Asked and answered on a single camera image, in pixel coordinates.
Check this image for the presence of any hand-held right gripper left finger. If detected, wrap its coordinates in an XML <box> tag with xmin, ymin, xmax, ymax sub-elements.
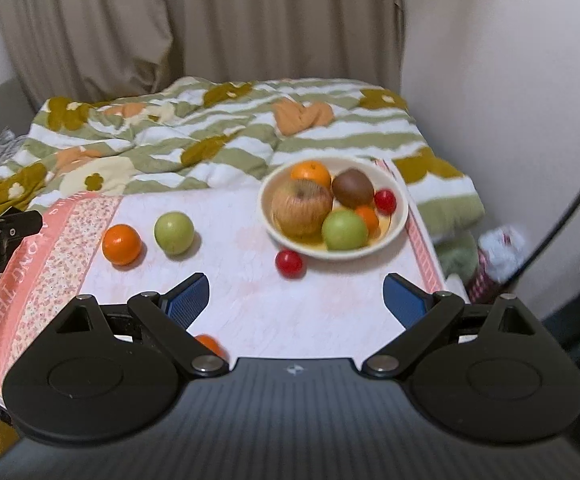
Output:
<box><xmin>52</xmin><ymin>273</ymin><xmax>229</xmax><ymax>377</ymax></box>

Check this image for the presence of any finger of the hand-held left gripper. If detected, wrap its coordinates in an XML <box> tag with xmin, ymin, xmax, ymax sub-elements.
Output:
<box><xmin>0</xmin><ymin>209</ymin><xmax>44</xmax><ymax>242</ymax></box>

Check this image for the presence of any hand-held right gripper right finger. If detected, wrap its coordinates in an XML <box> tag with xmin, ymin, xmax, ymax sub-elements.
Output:
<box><xmin>361</xmin><ymin>273</ymin><xmax>541</xmax><ymax>378</ymax></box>

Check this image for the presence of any small mandarin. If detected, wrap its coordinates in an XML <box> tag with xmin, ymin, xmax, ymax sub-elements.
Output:
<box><xmin>355</xmin><ymin>205</ymin><xmax>381</xmax><ymax>235</ymax></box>
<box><xmin>195</xmin><ymin>334</ymin><xmax>227</xmax><ymax>361</ymax></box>

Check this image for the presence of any small green apple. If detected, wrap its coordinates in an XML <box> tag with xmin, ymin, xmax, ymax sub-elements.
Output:
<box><xmin>321</xmin><ymin>209</ymin><xmax>369</xmax><ymax>251</ymax></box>

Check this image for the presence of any red cherry tomato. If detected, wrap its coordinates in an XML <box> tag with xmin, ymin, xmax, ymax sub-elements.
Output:
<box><xmin>374</xmin><ymin>189</ymin><xmax>397</xmax><ymax>215</ymax></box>
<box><xmin>275</xmin><ymin>249</ymin><xmax>304</xmax><ymax>278</ymax></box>

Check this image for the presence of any cream bowl with cartoon print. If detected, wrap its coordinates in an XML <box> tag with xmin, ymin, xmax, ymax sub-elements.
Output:
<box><xmin>258</xmin><ymin>156</ymin><xmax>409</xmax><ymax>261</ymax></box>

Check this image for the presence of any brown kiwi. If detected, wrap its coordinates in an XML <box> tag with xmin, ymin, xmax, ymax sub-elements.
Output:
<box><xmin>332</xmin><ymin>170</ymin><xmax>375</xmax><ymax>209</ymax></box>

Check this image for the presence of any red yellow apple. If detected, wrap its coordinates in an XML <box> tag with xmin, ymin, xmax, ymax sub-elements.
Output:
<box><xmin>271</xmin><ymin>179</ymin><xmax>334</xmax><ymax>238</ymax></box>

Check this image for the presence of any large orange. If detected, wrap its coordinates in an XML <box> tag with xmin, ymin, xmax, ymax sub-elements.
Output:
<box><xmin>290</xmin><ymin>160</ymin><xmax>332</xmax><ymax>191</ymax></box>
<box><xmin>102</xmin><ymin>224</ymin><xmax>143</xmax><ymax>266</ymax></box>

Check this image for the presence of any pink floral tablecloth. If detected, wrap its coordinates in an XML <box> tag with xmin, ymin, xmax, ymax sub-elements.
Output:
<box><xmin>0</xmin><ymin>160</ymin><xmax>446</xmax><ymax>396</ymax></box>

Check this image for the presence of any large green apple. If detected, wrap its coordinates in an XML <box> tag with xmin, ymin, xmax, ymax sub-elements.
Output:
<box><xmin>154</xmin><ymin>211</ymin><xmax>195</xmax><ymax>255</ymax></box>

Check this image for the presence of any white plastic bag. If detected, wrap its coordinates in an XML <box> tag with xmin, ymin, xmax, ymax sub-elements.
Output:
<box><xmin>470</xmin><ymin>227</ymin><xmax>528</xmax><ymax>301</ymax></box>

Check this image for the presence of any green striped floral blanket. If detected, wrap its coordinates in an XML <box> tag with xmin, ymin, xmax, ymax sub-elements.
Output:
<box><xmin>0</xmin><ymin>76</ymin><xmax>486</xmax><ymax>301</ymax></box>

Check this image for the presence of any beige curtain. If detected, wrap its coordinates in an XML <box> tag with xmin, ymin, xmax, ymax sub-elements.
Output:
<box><xmin>0</xmin><ymin>0</ymin><xmax>405</xmax><ymax>111</ymax></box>

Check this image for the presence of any black cable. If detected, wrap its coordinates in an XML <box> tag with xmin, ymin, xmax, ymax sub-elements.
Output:
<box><xmin>516</xmin><ymin>142</ymin><xmax>580</xmax><ymax>288</ymax></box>

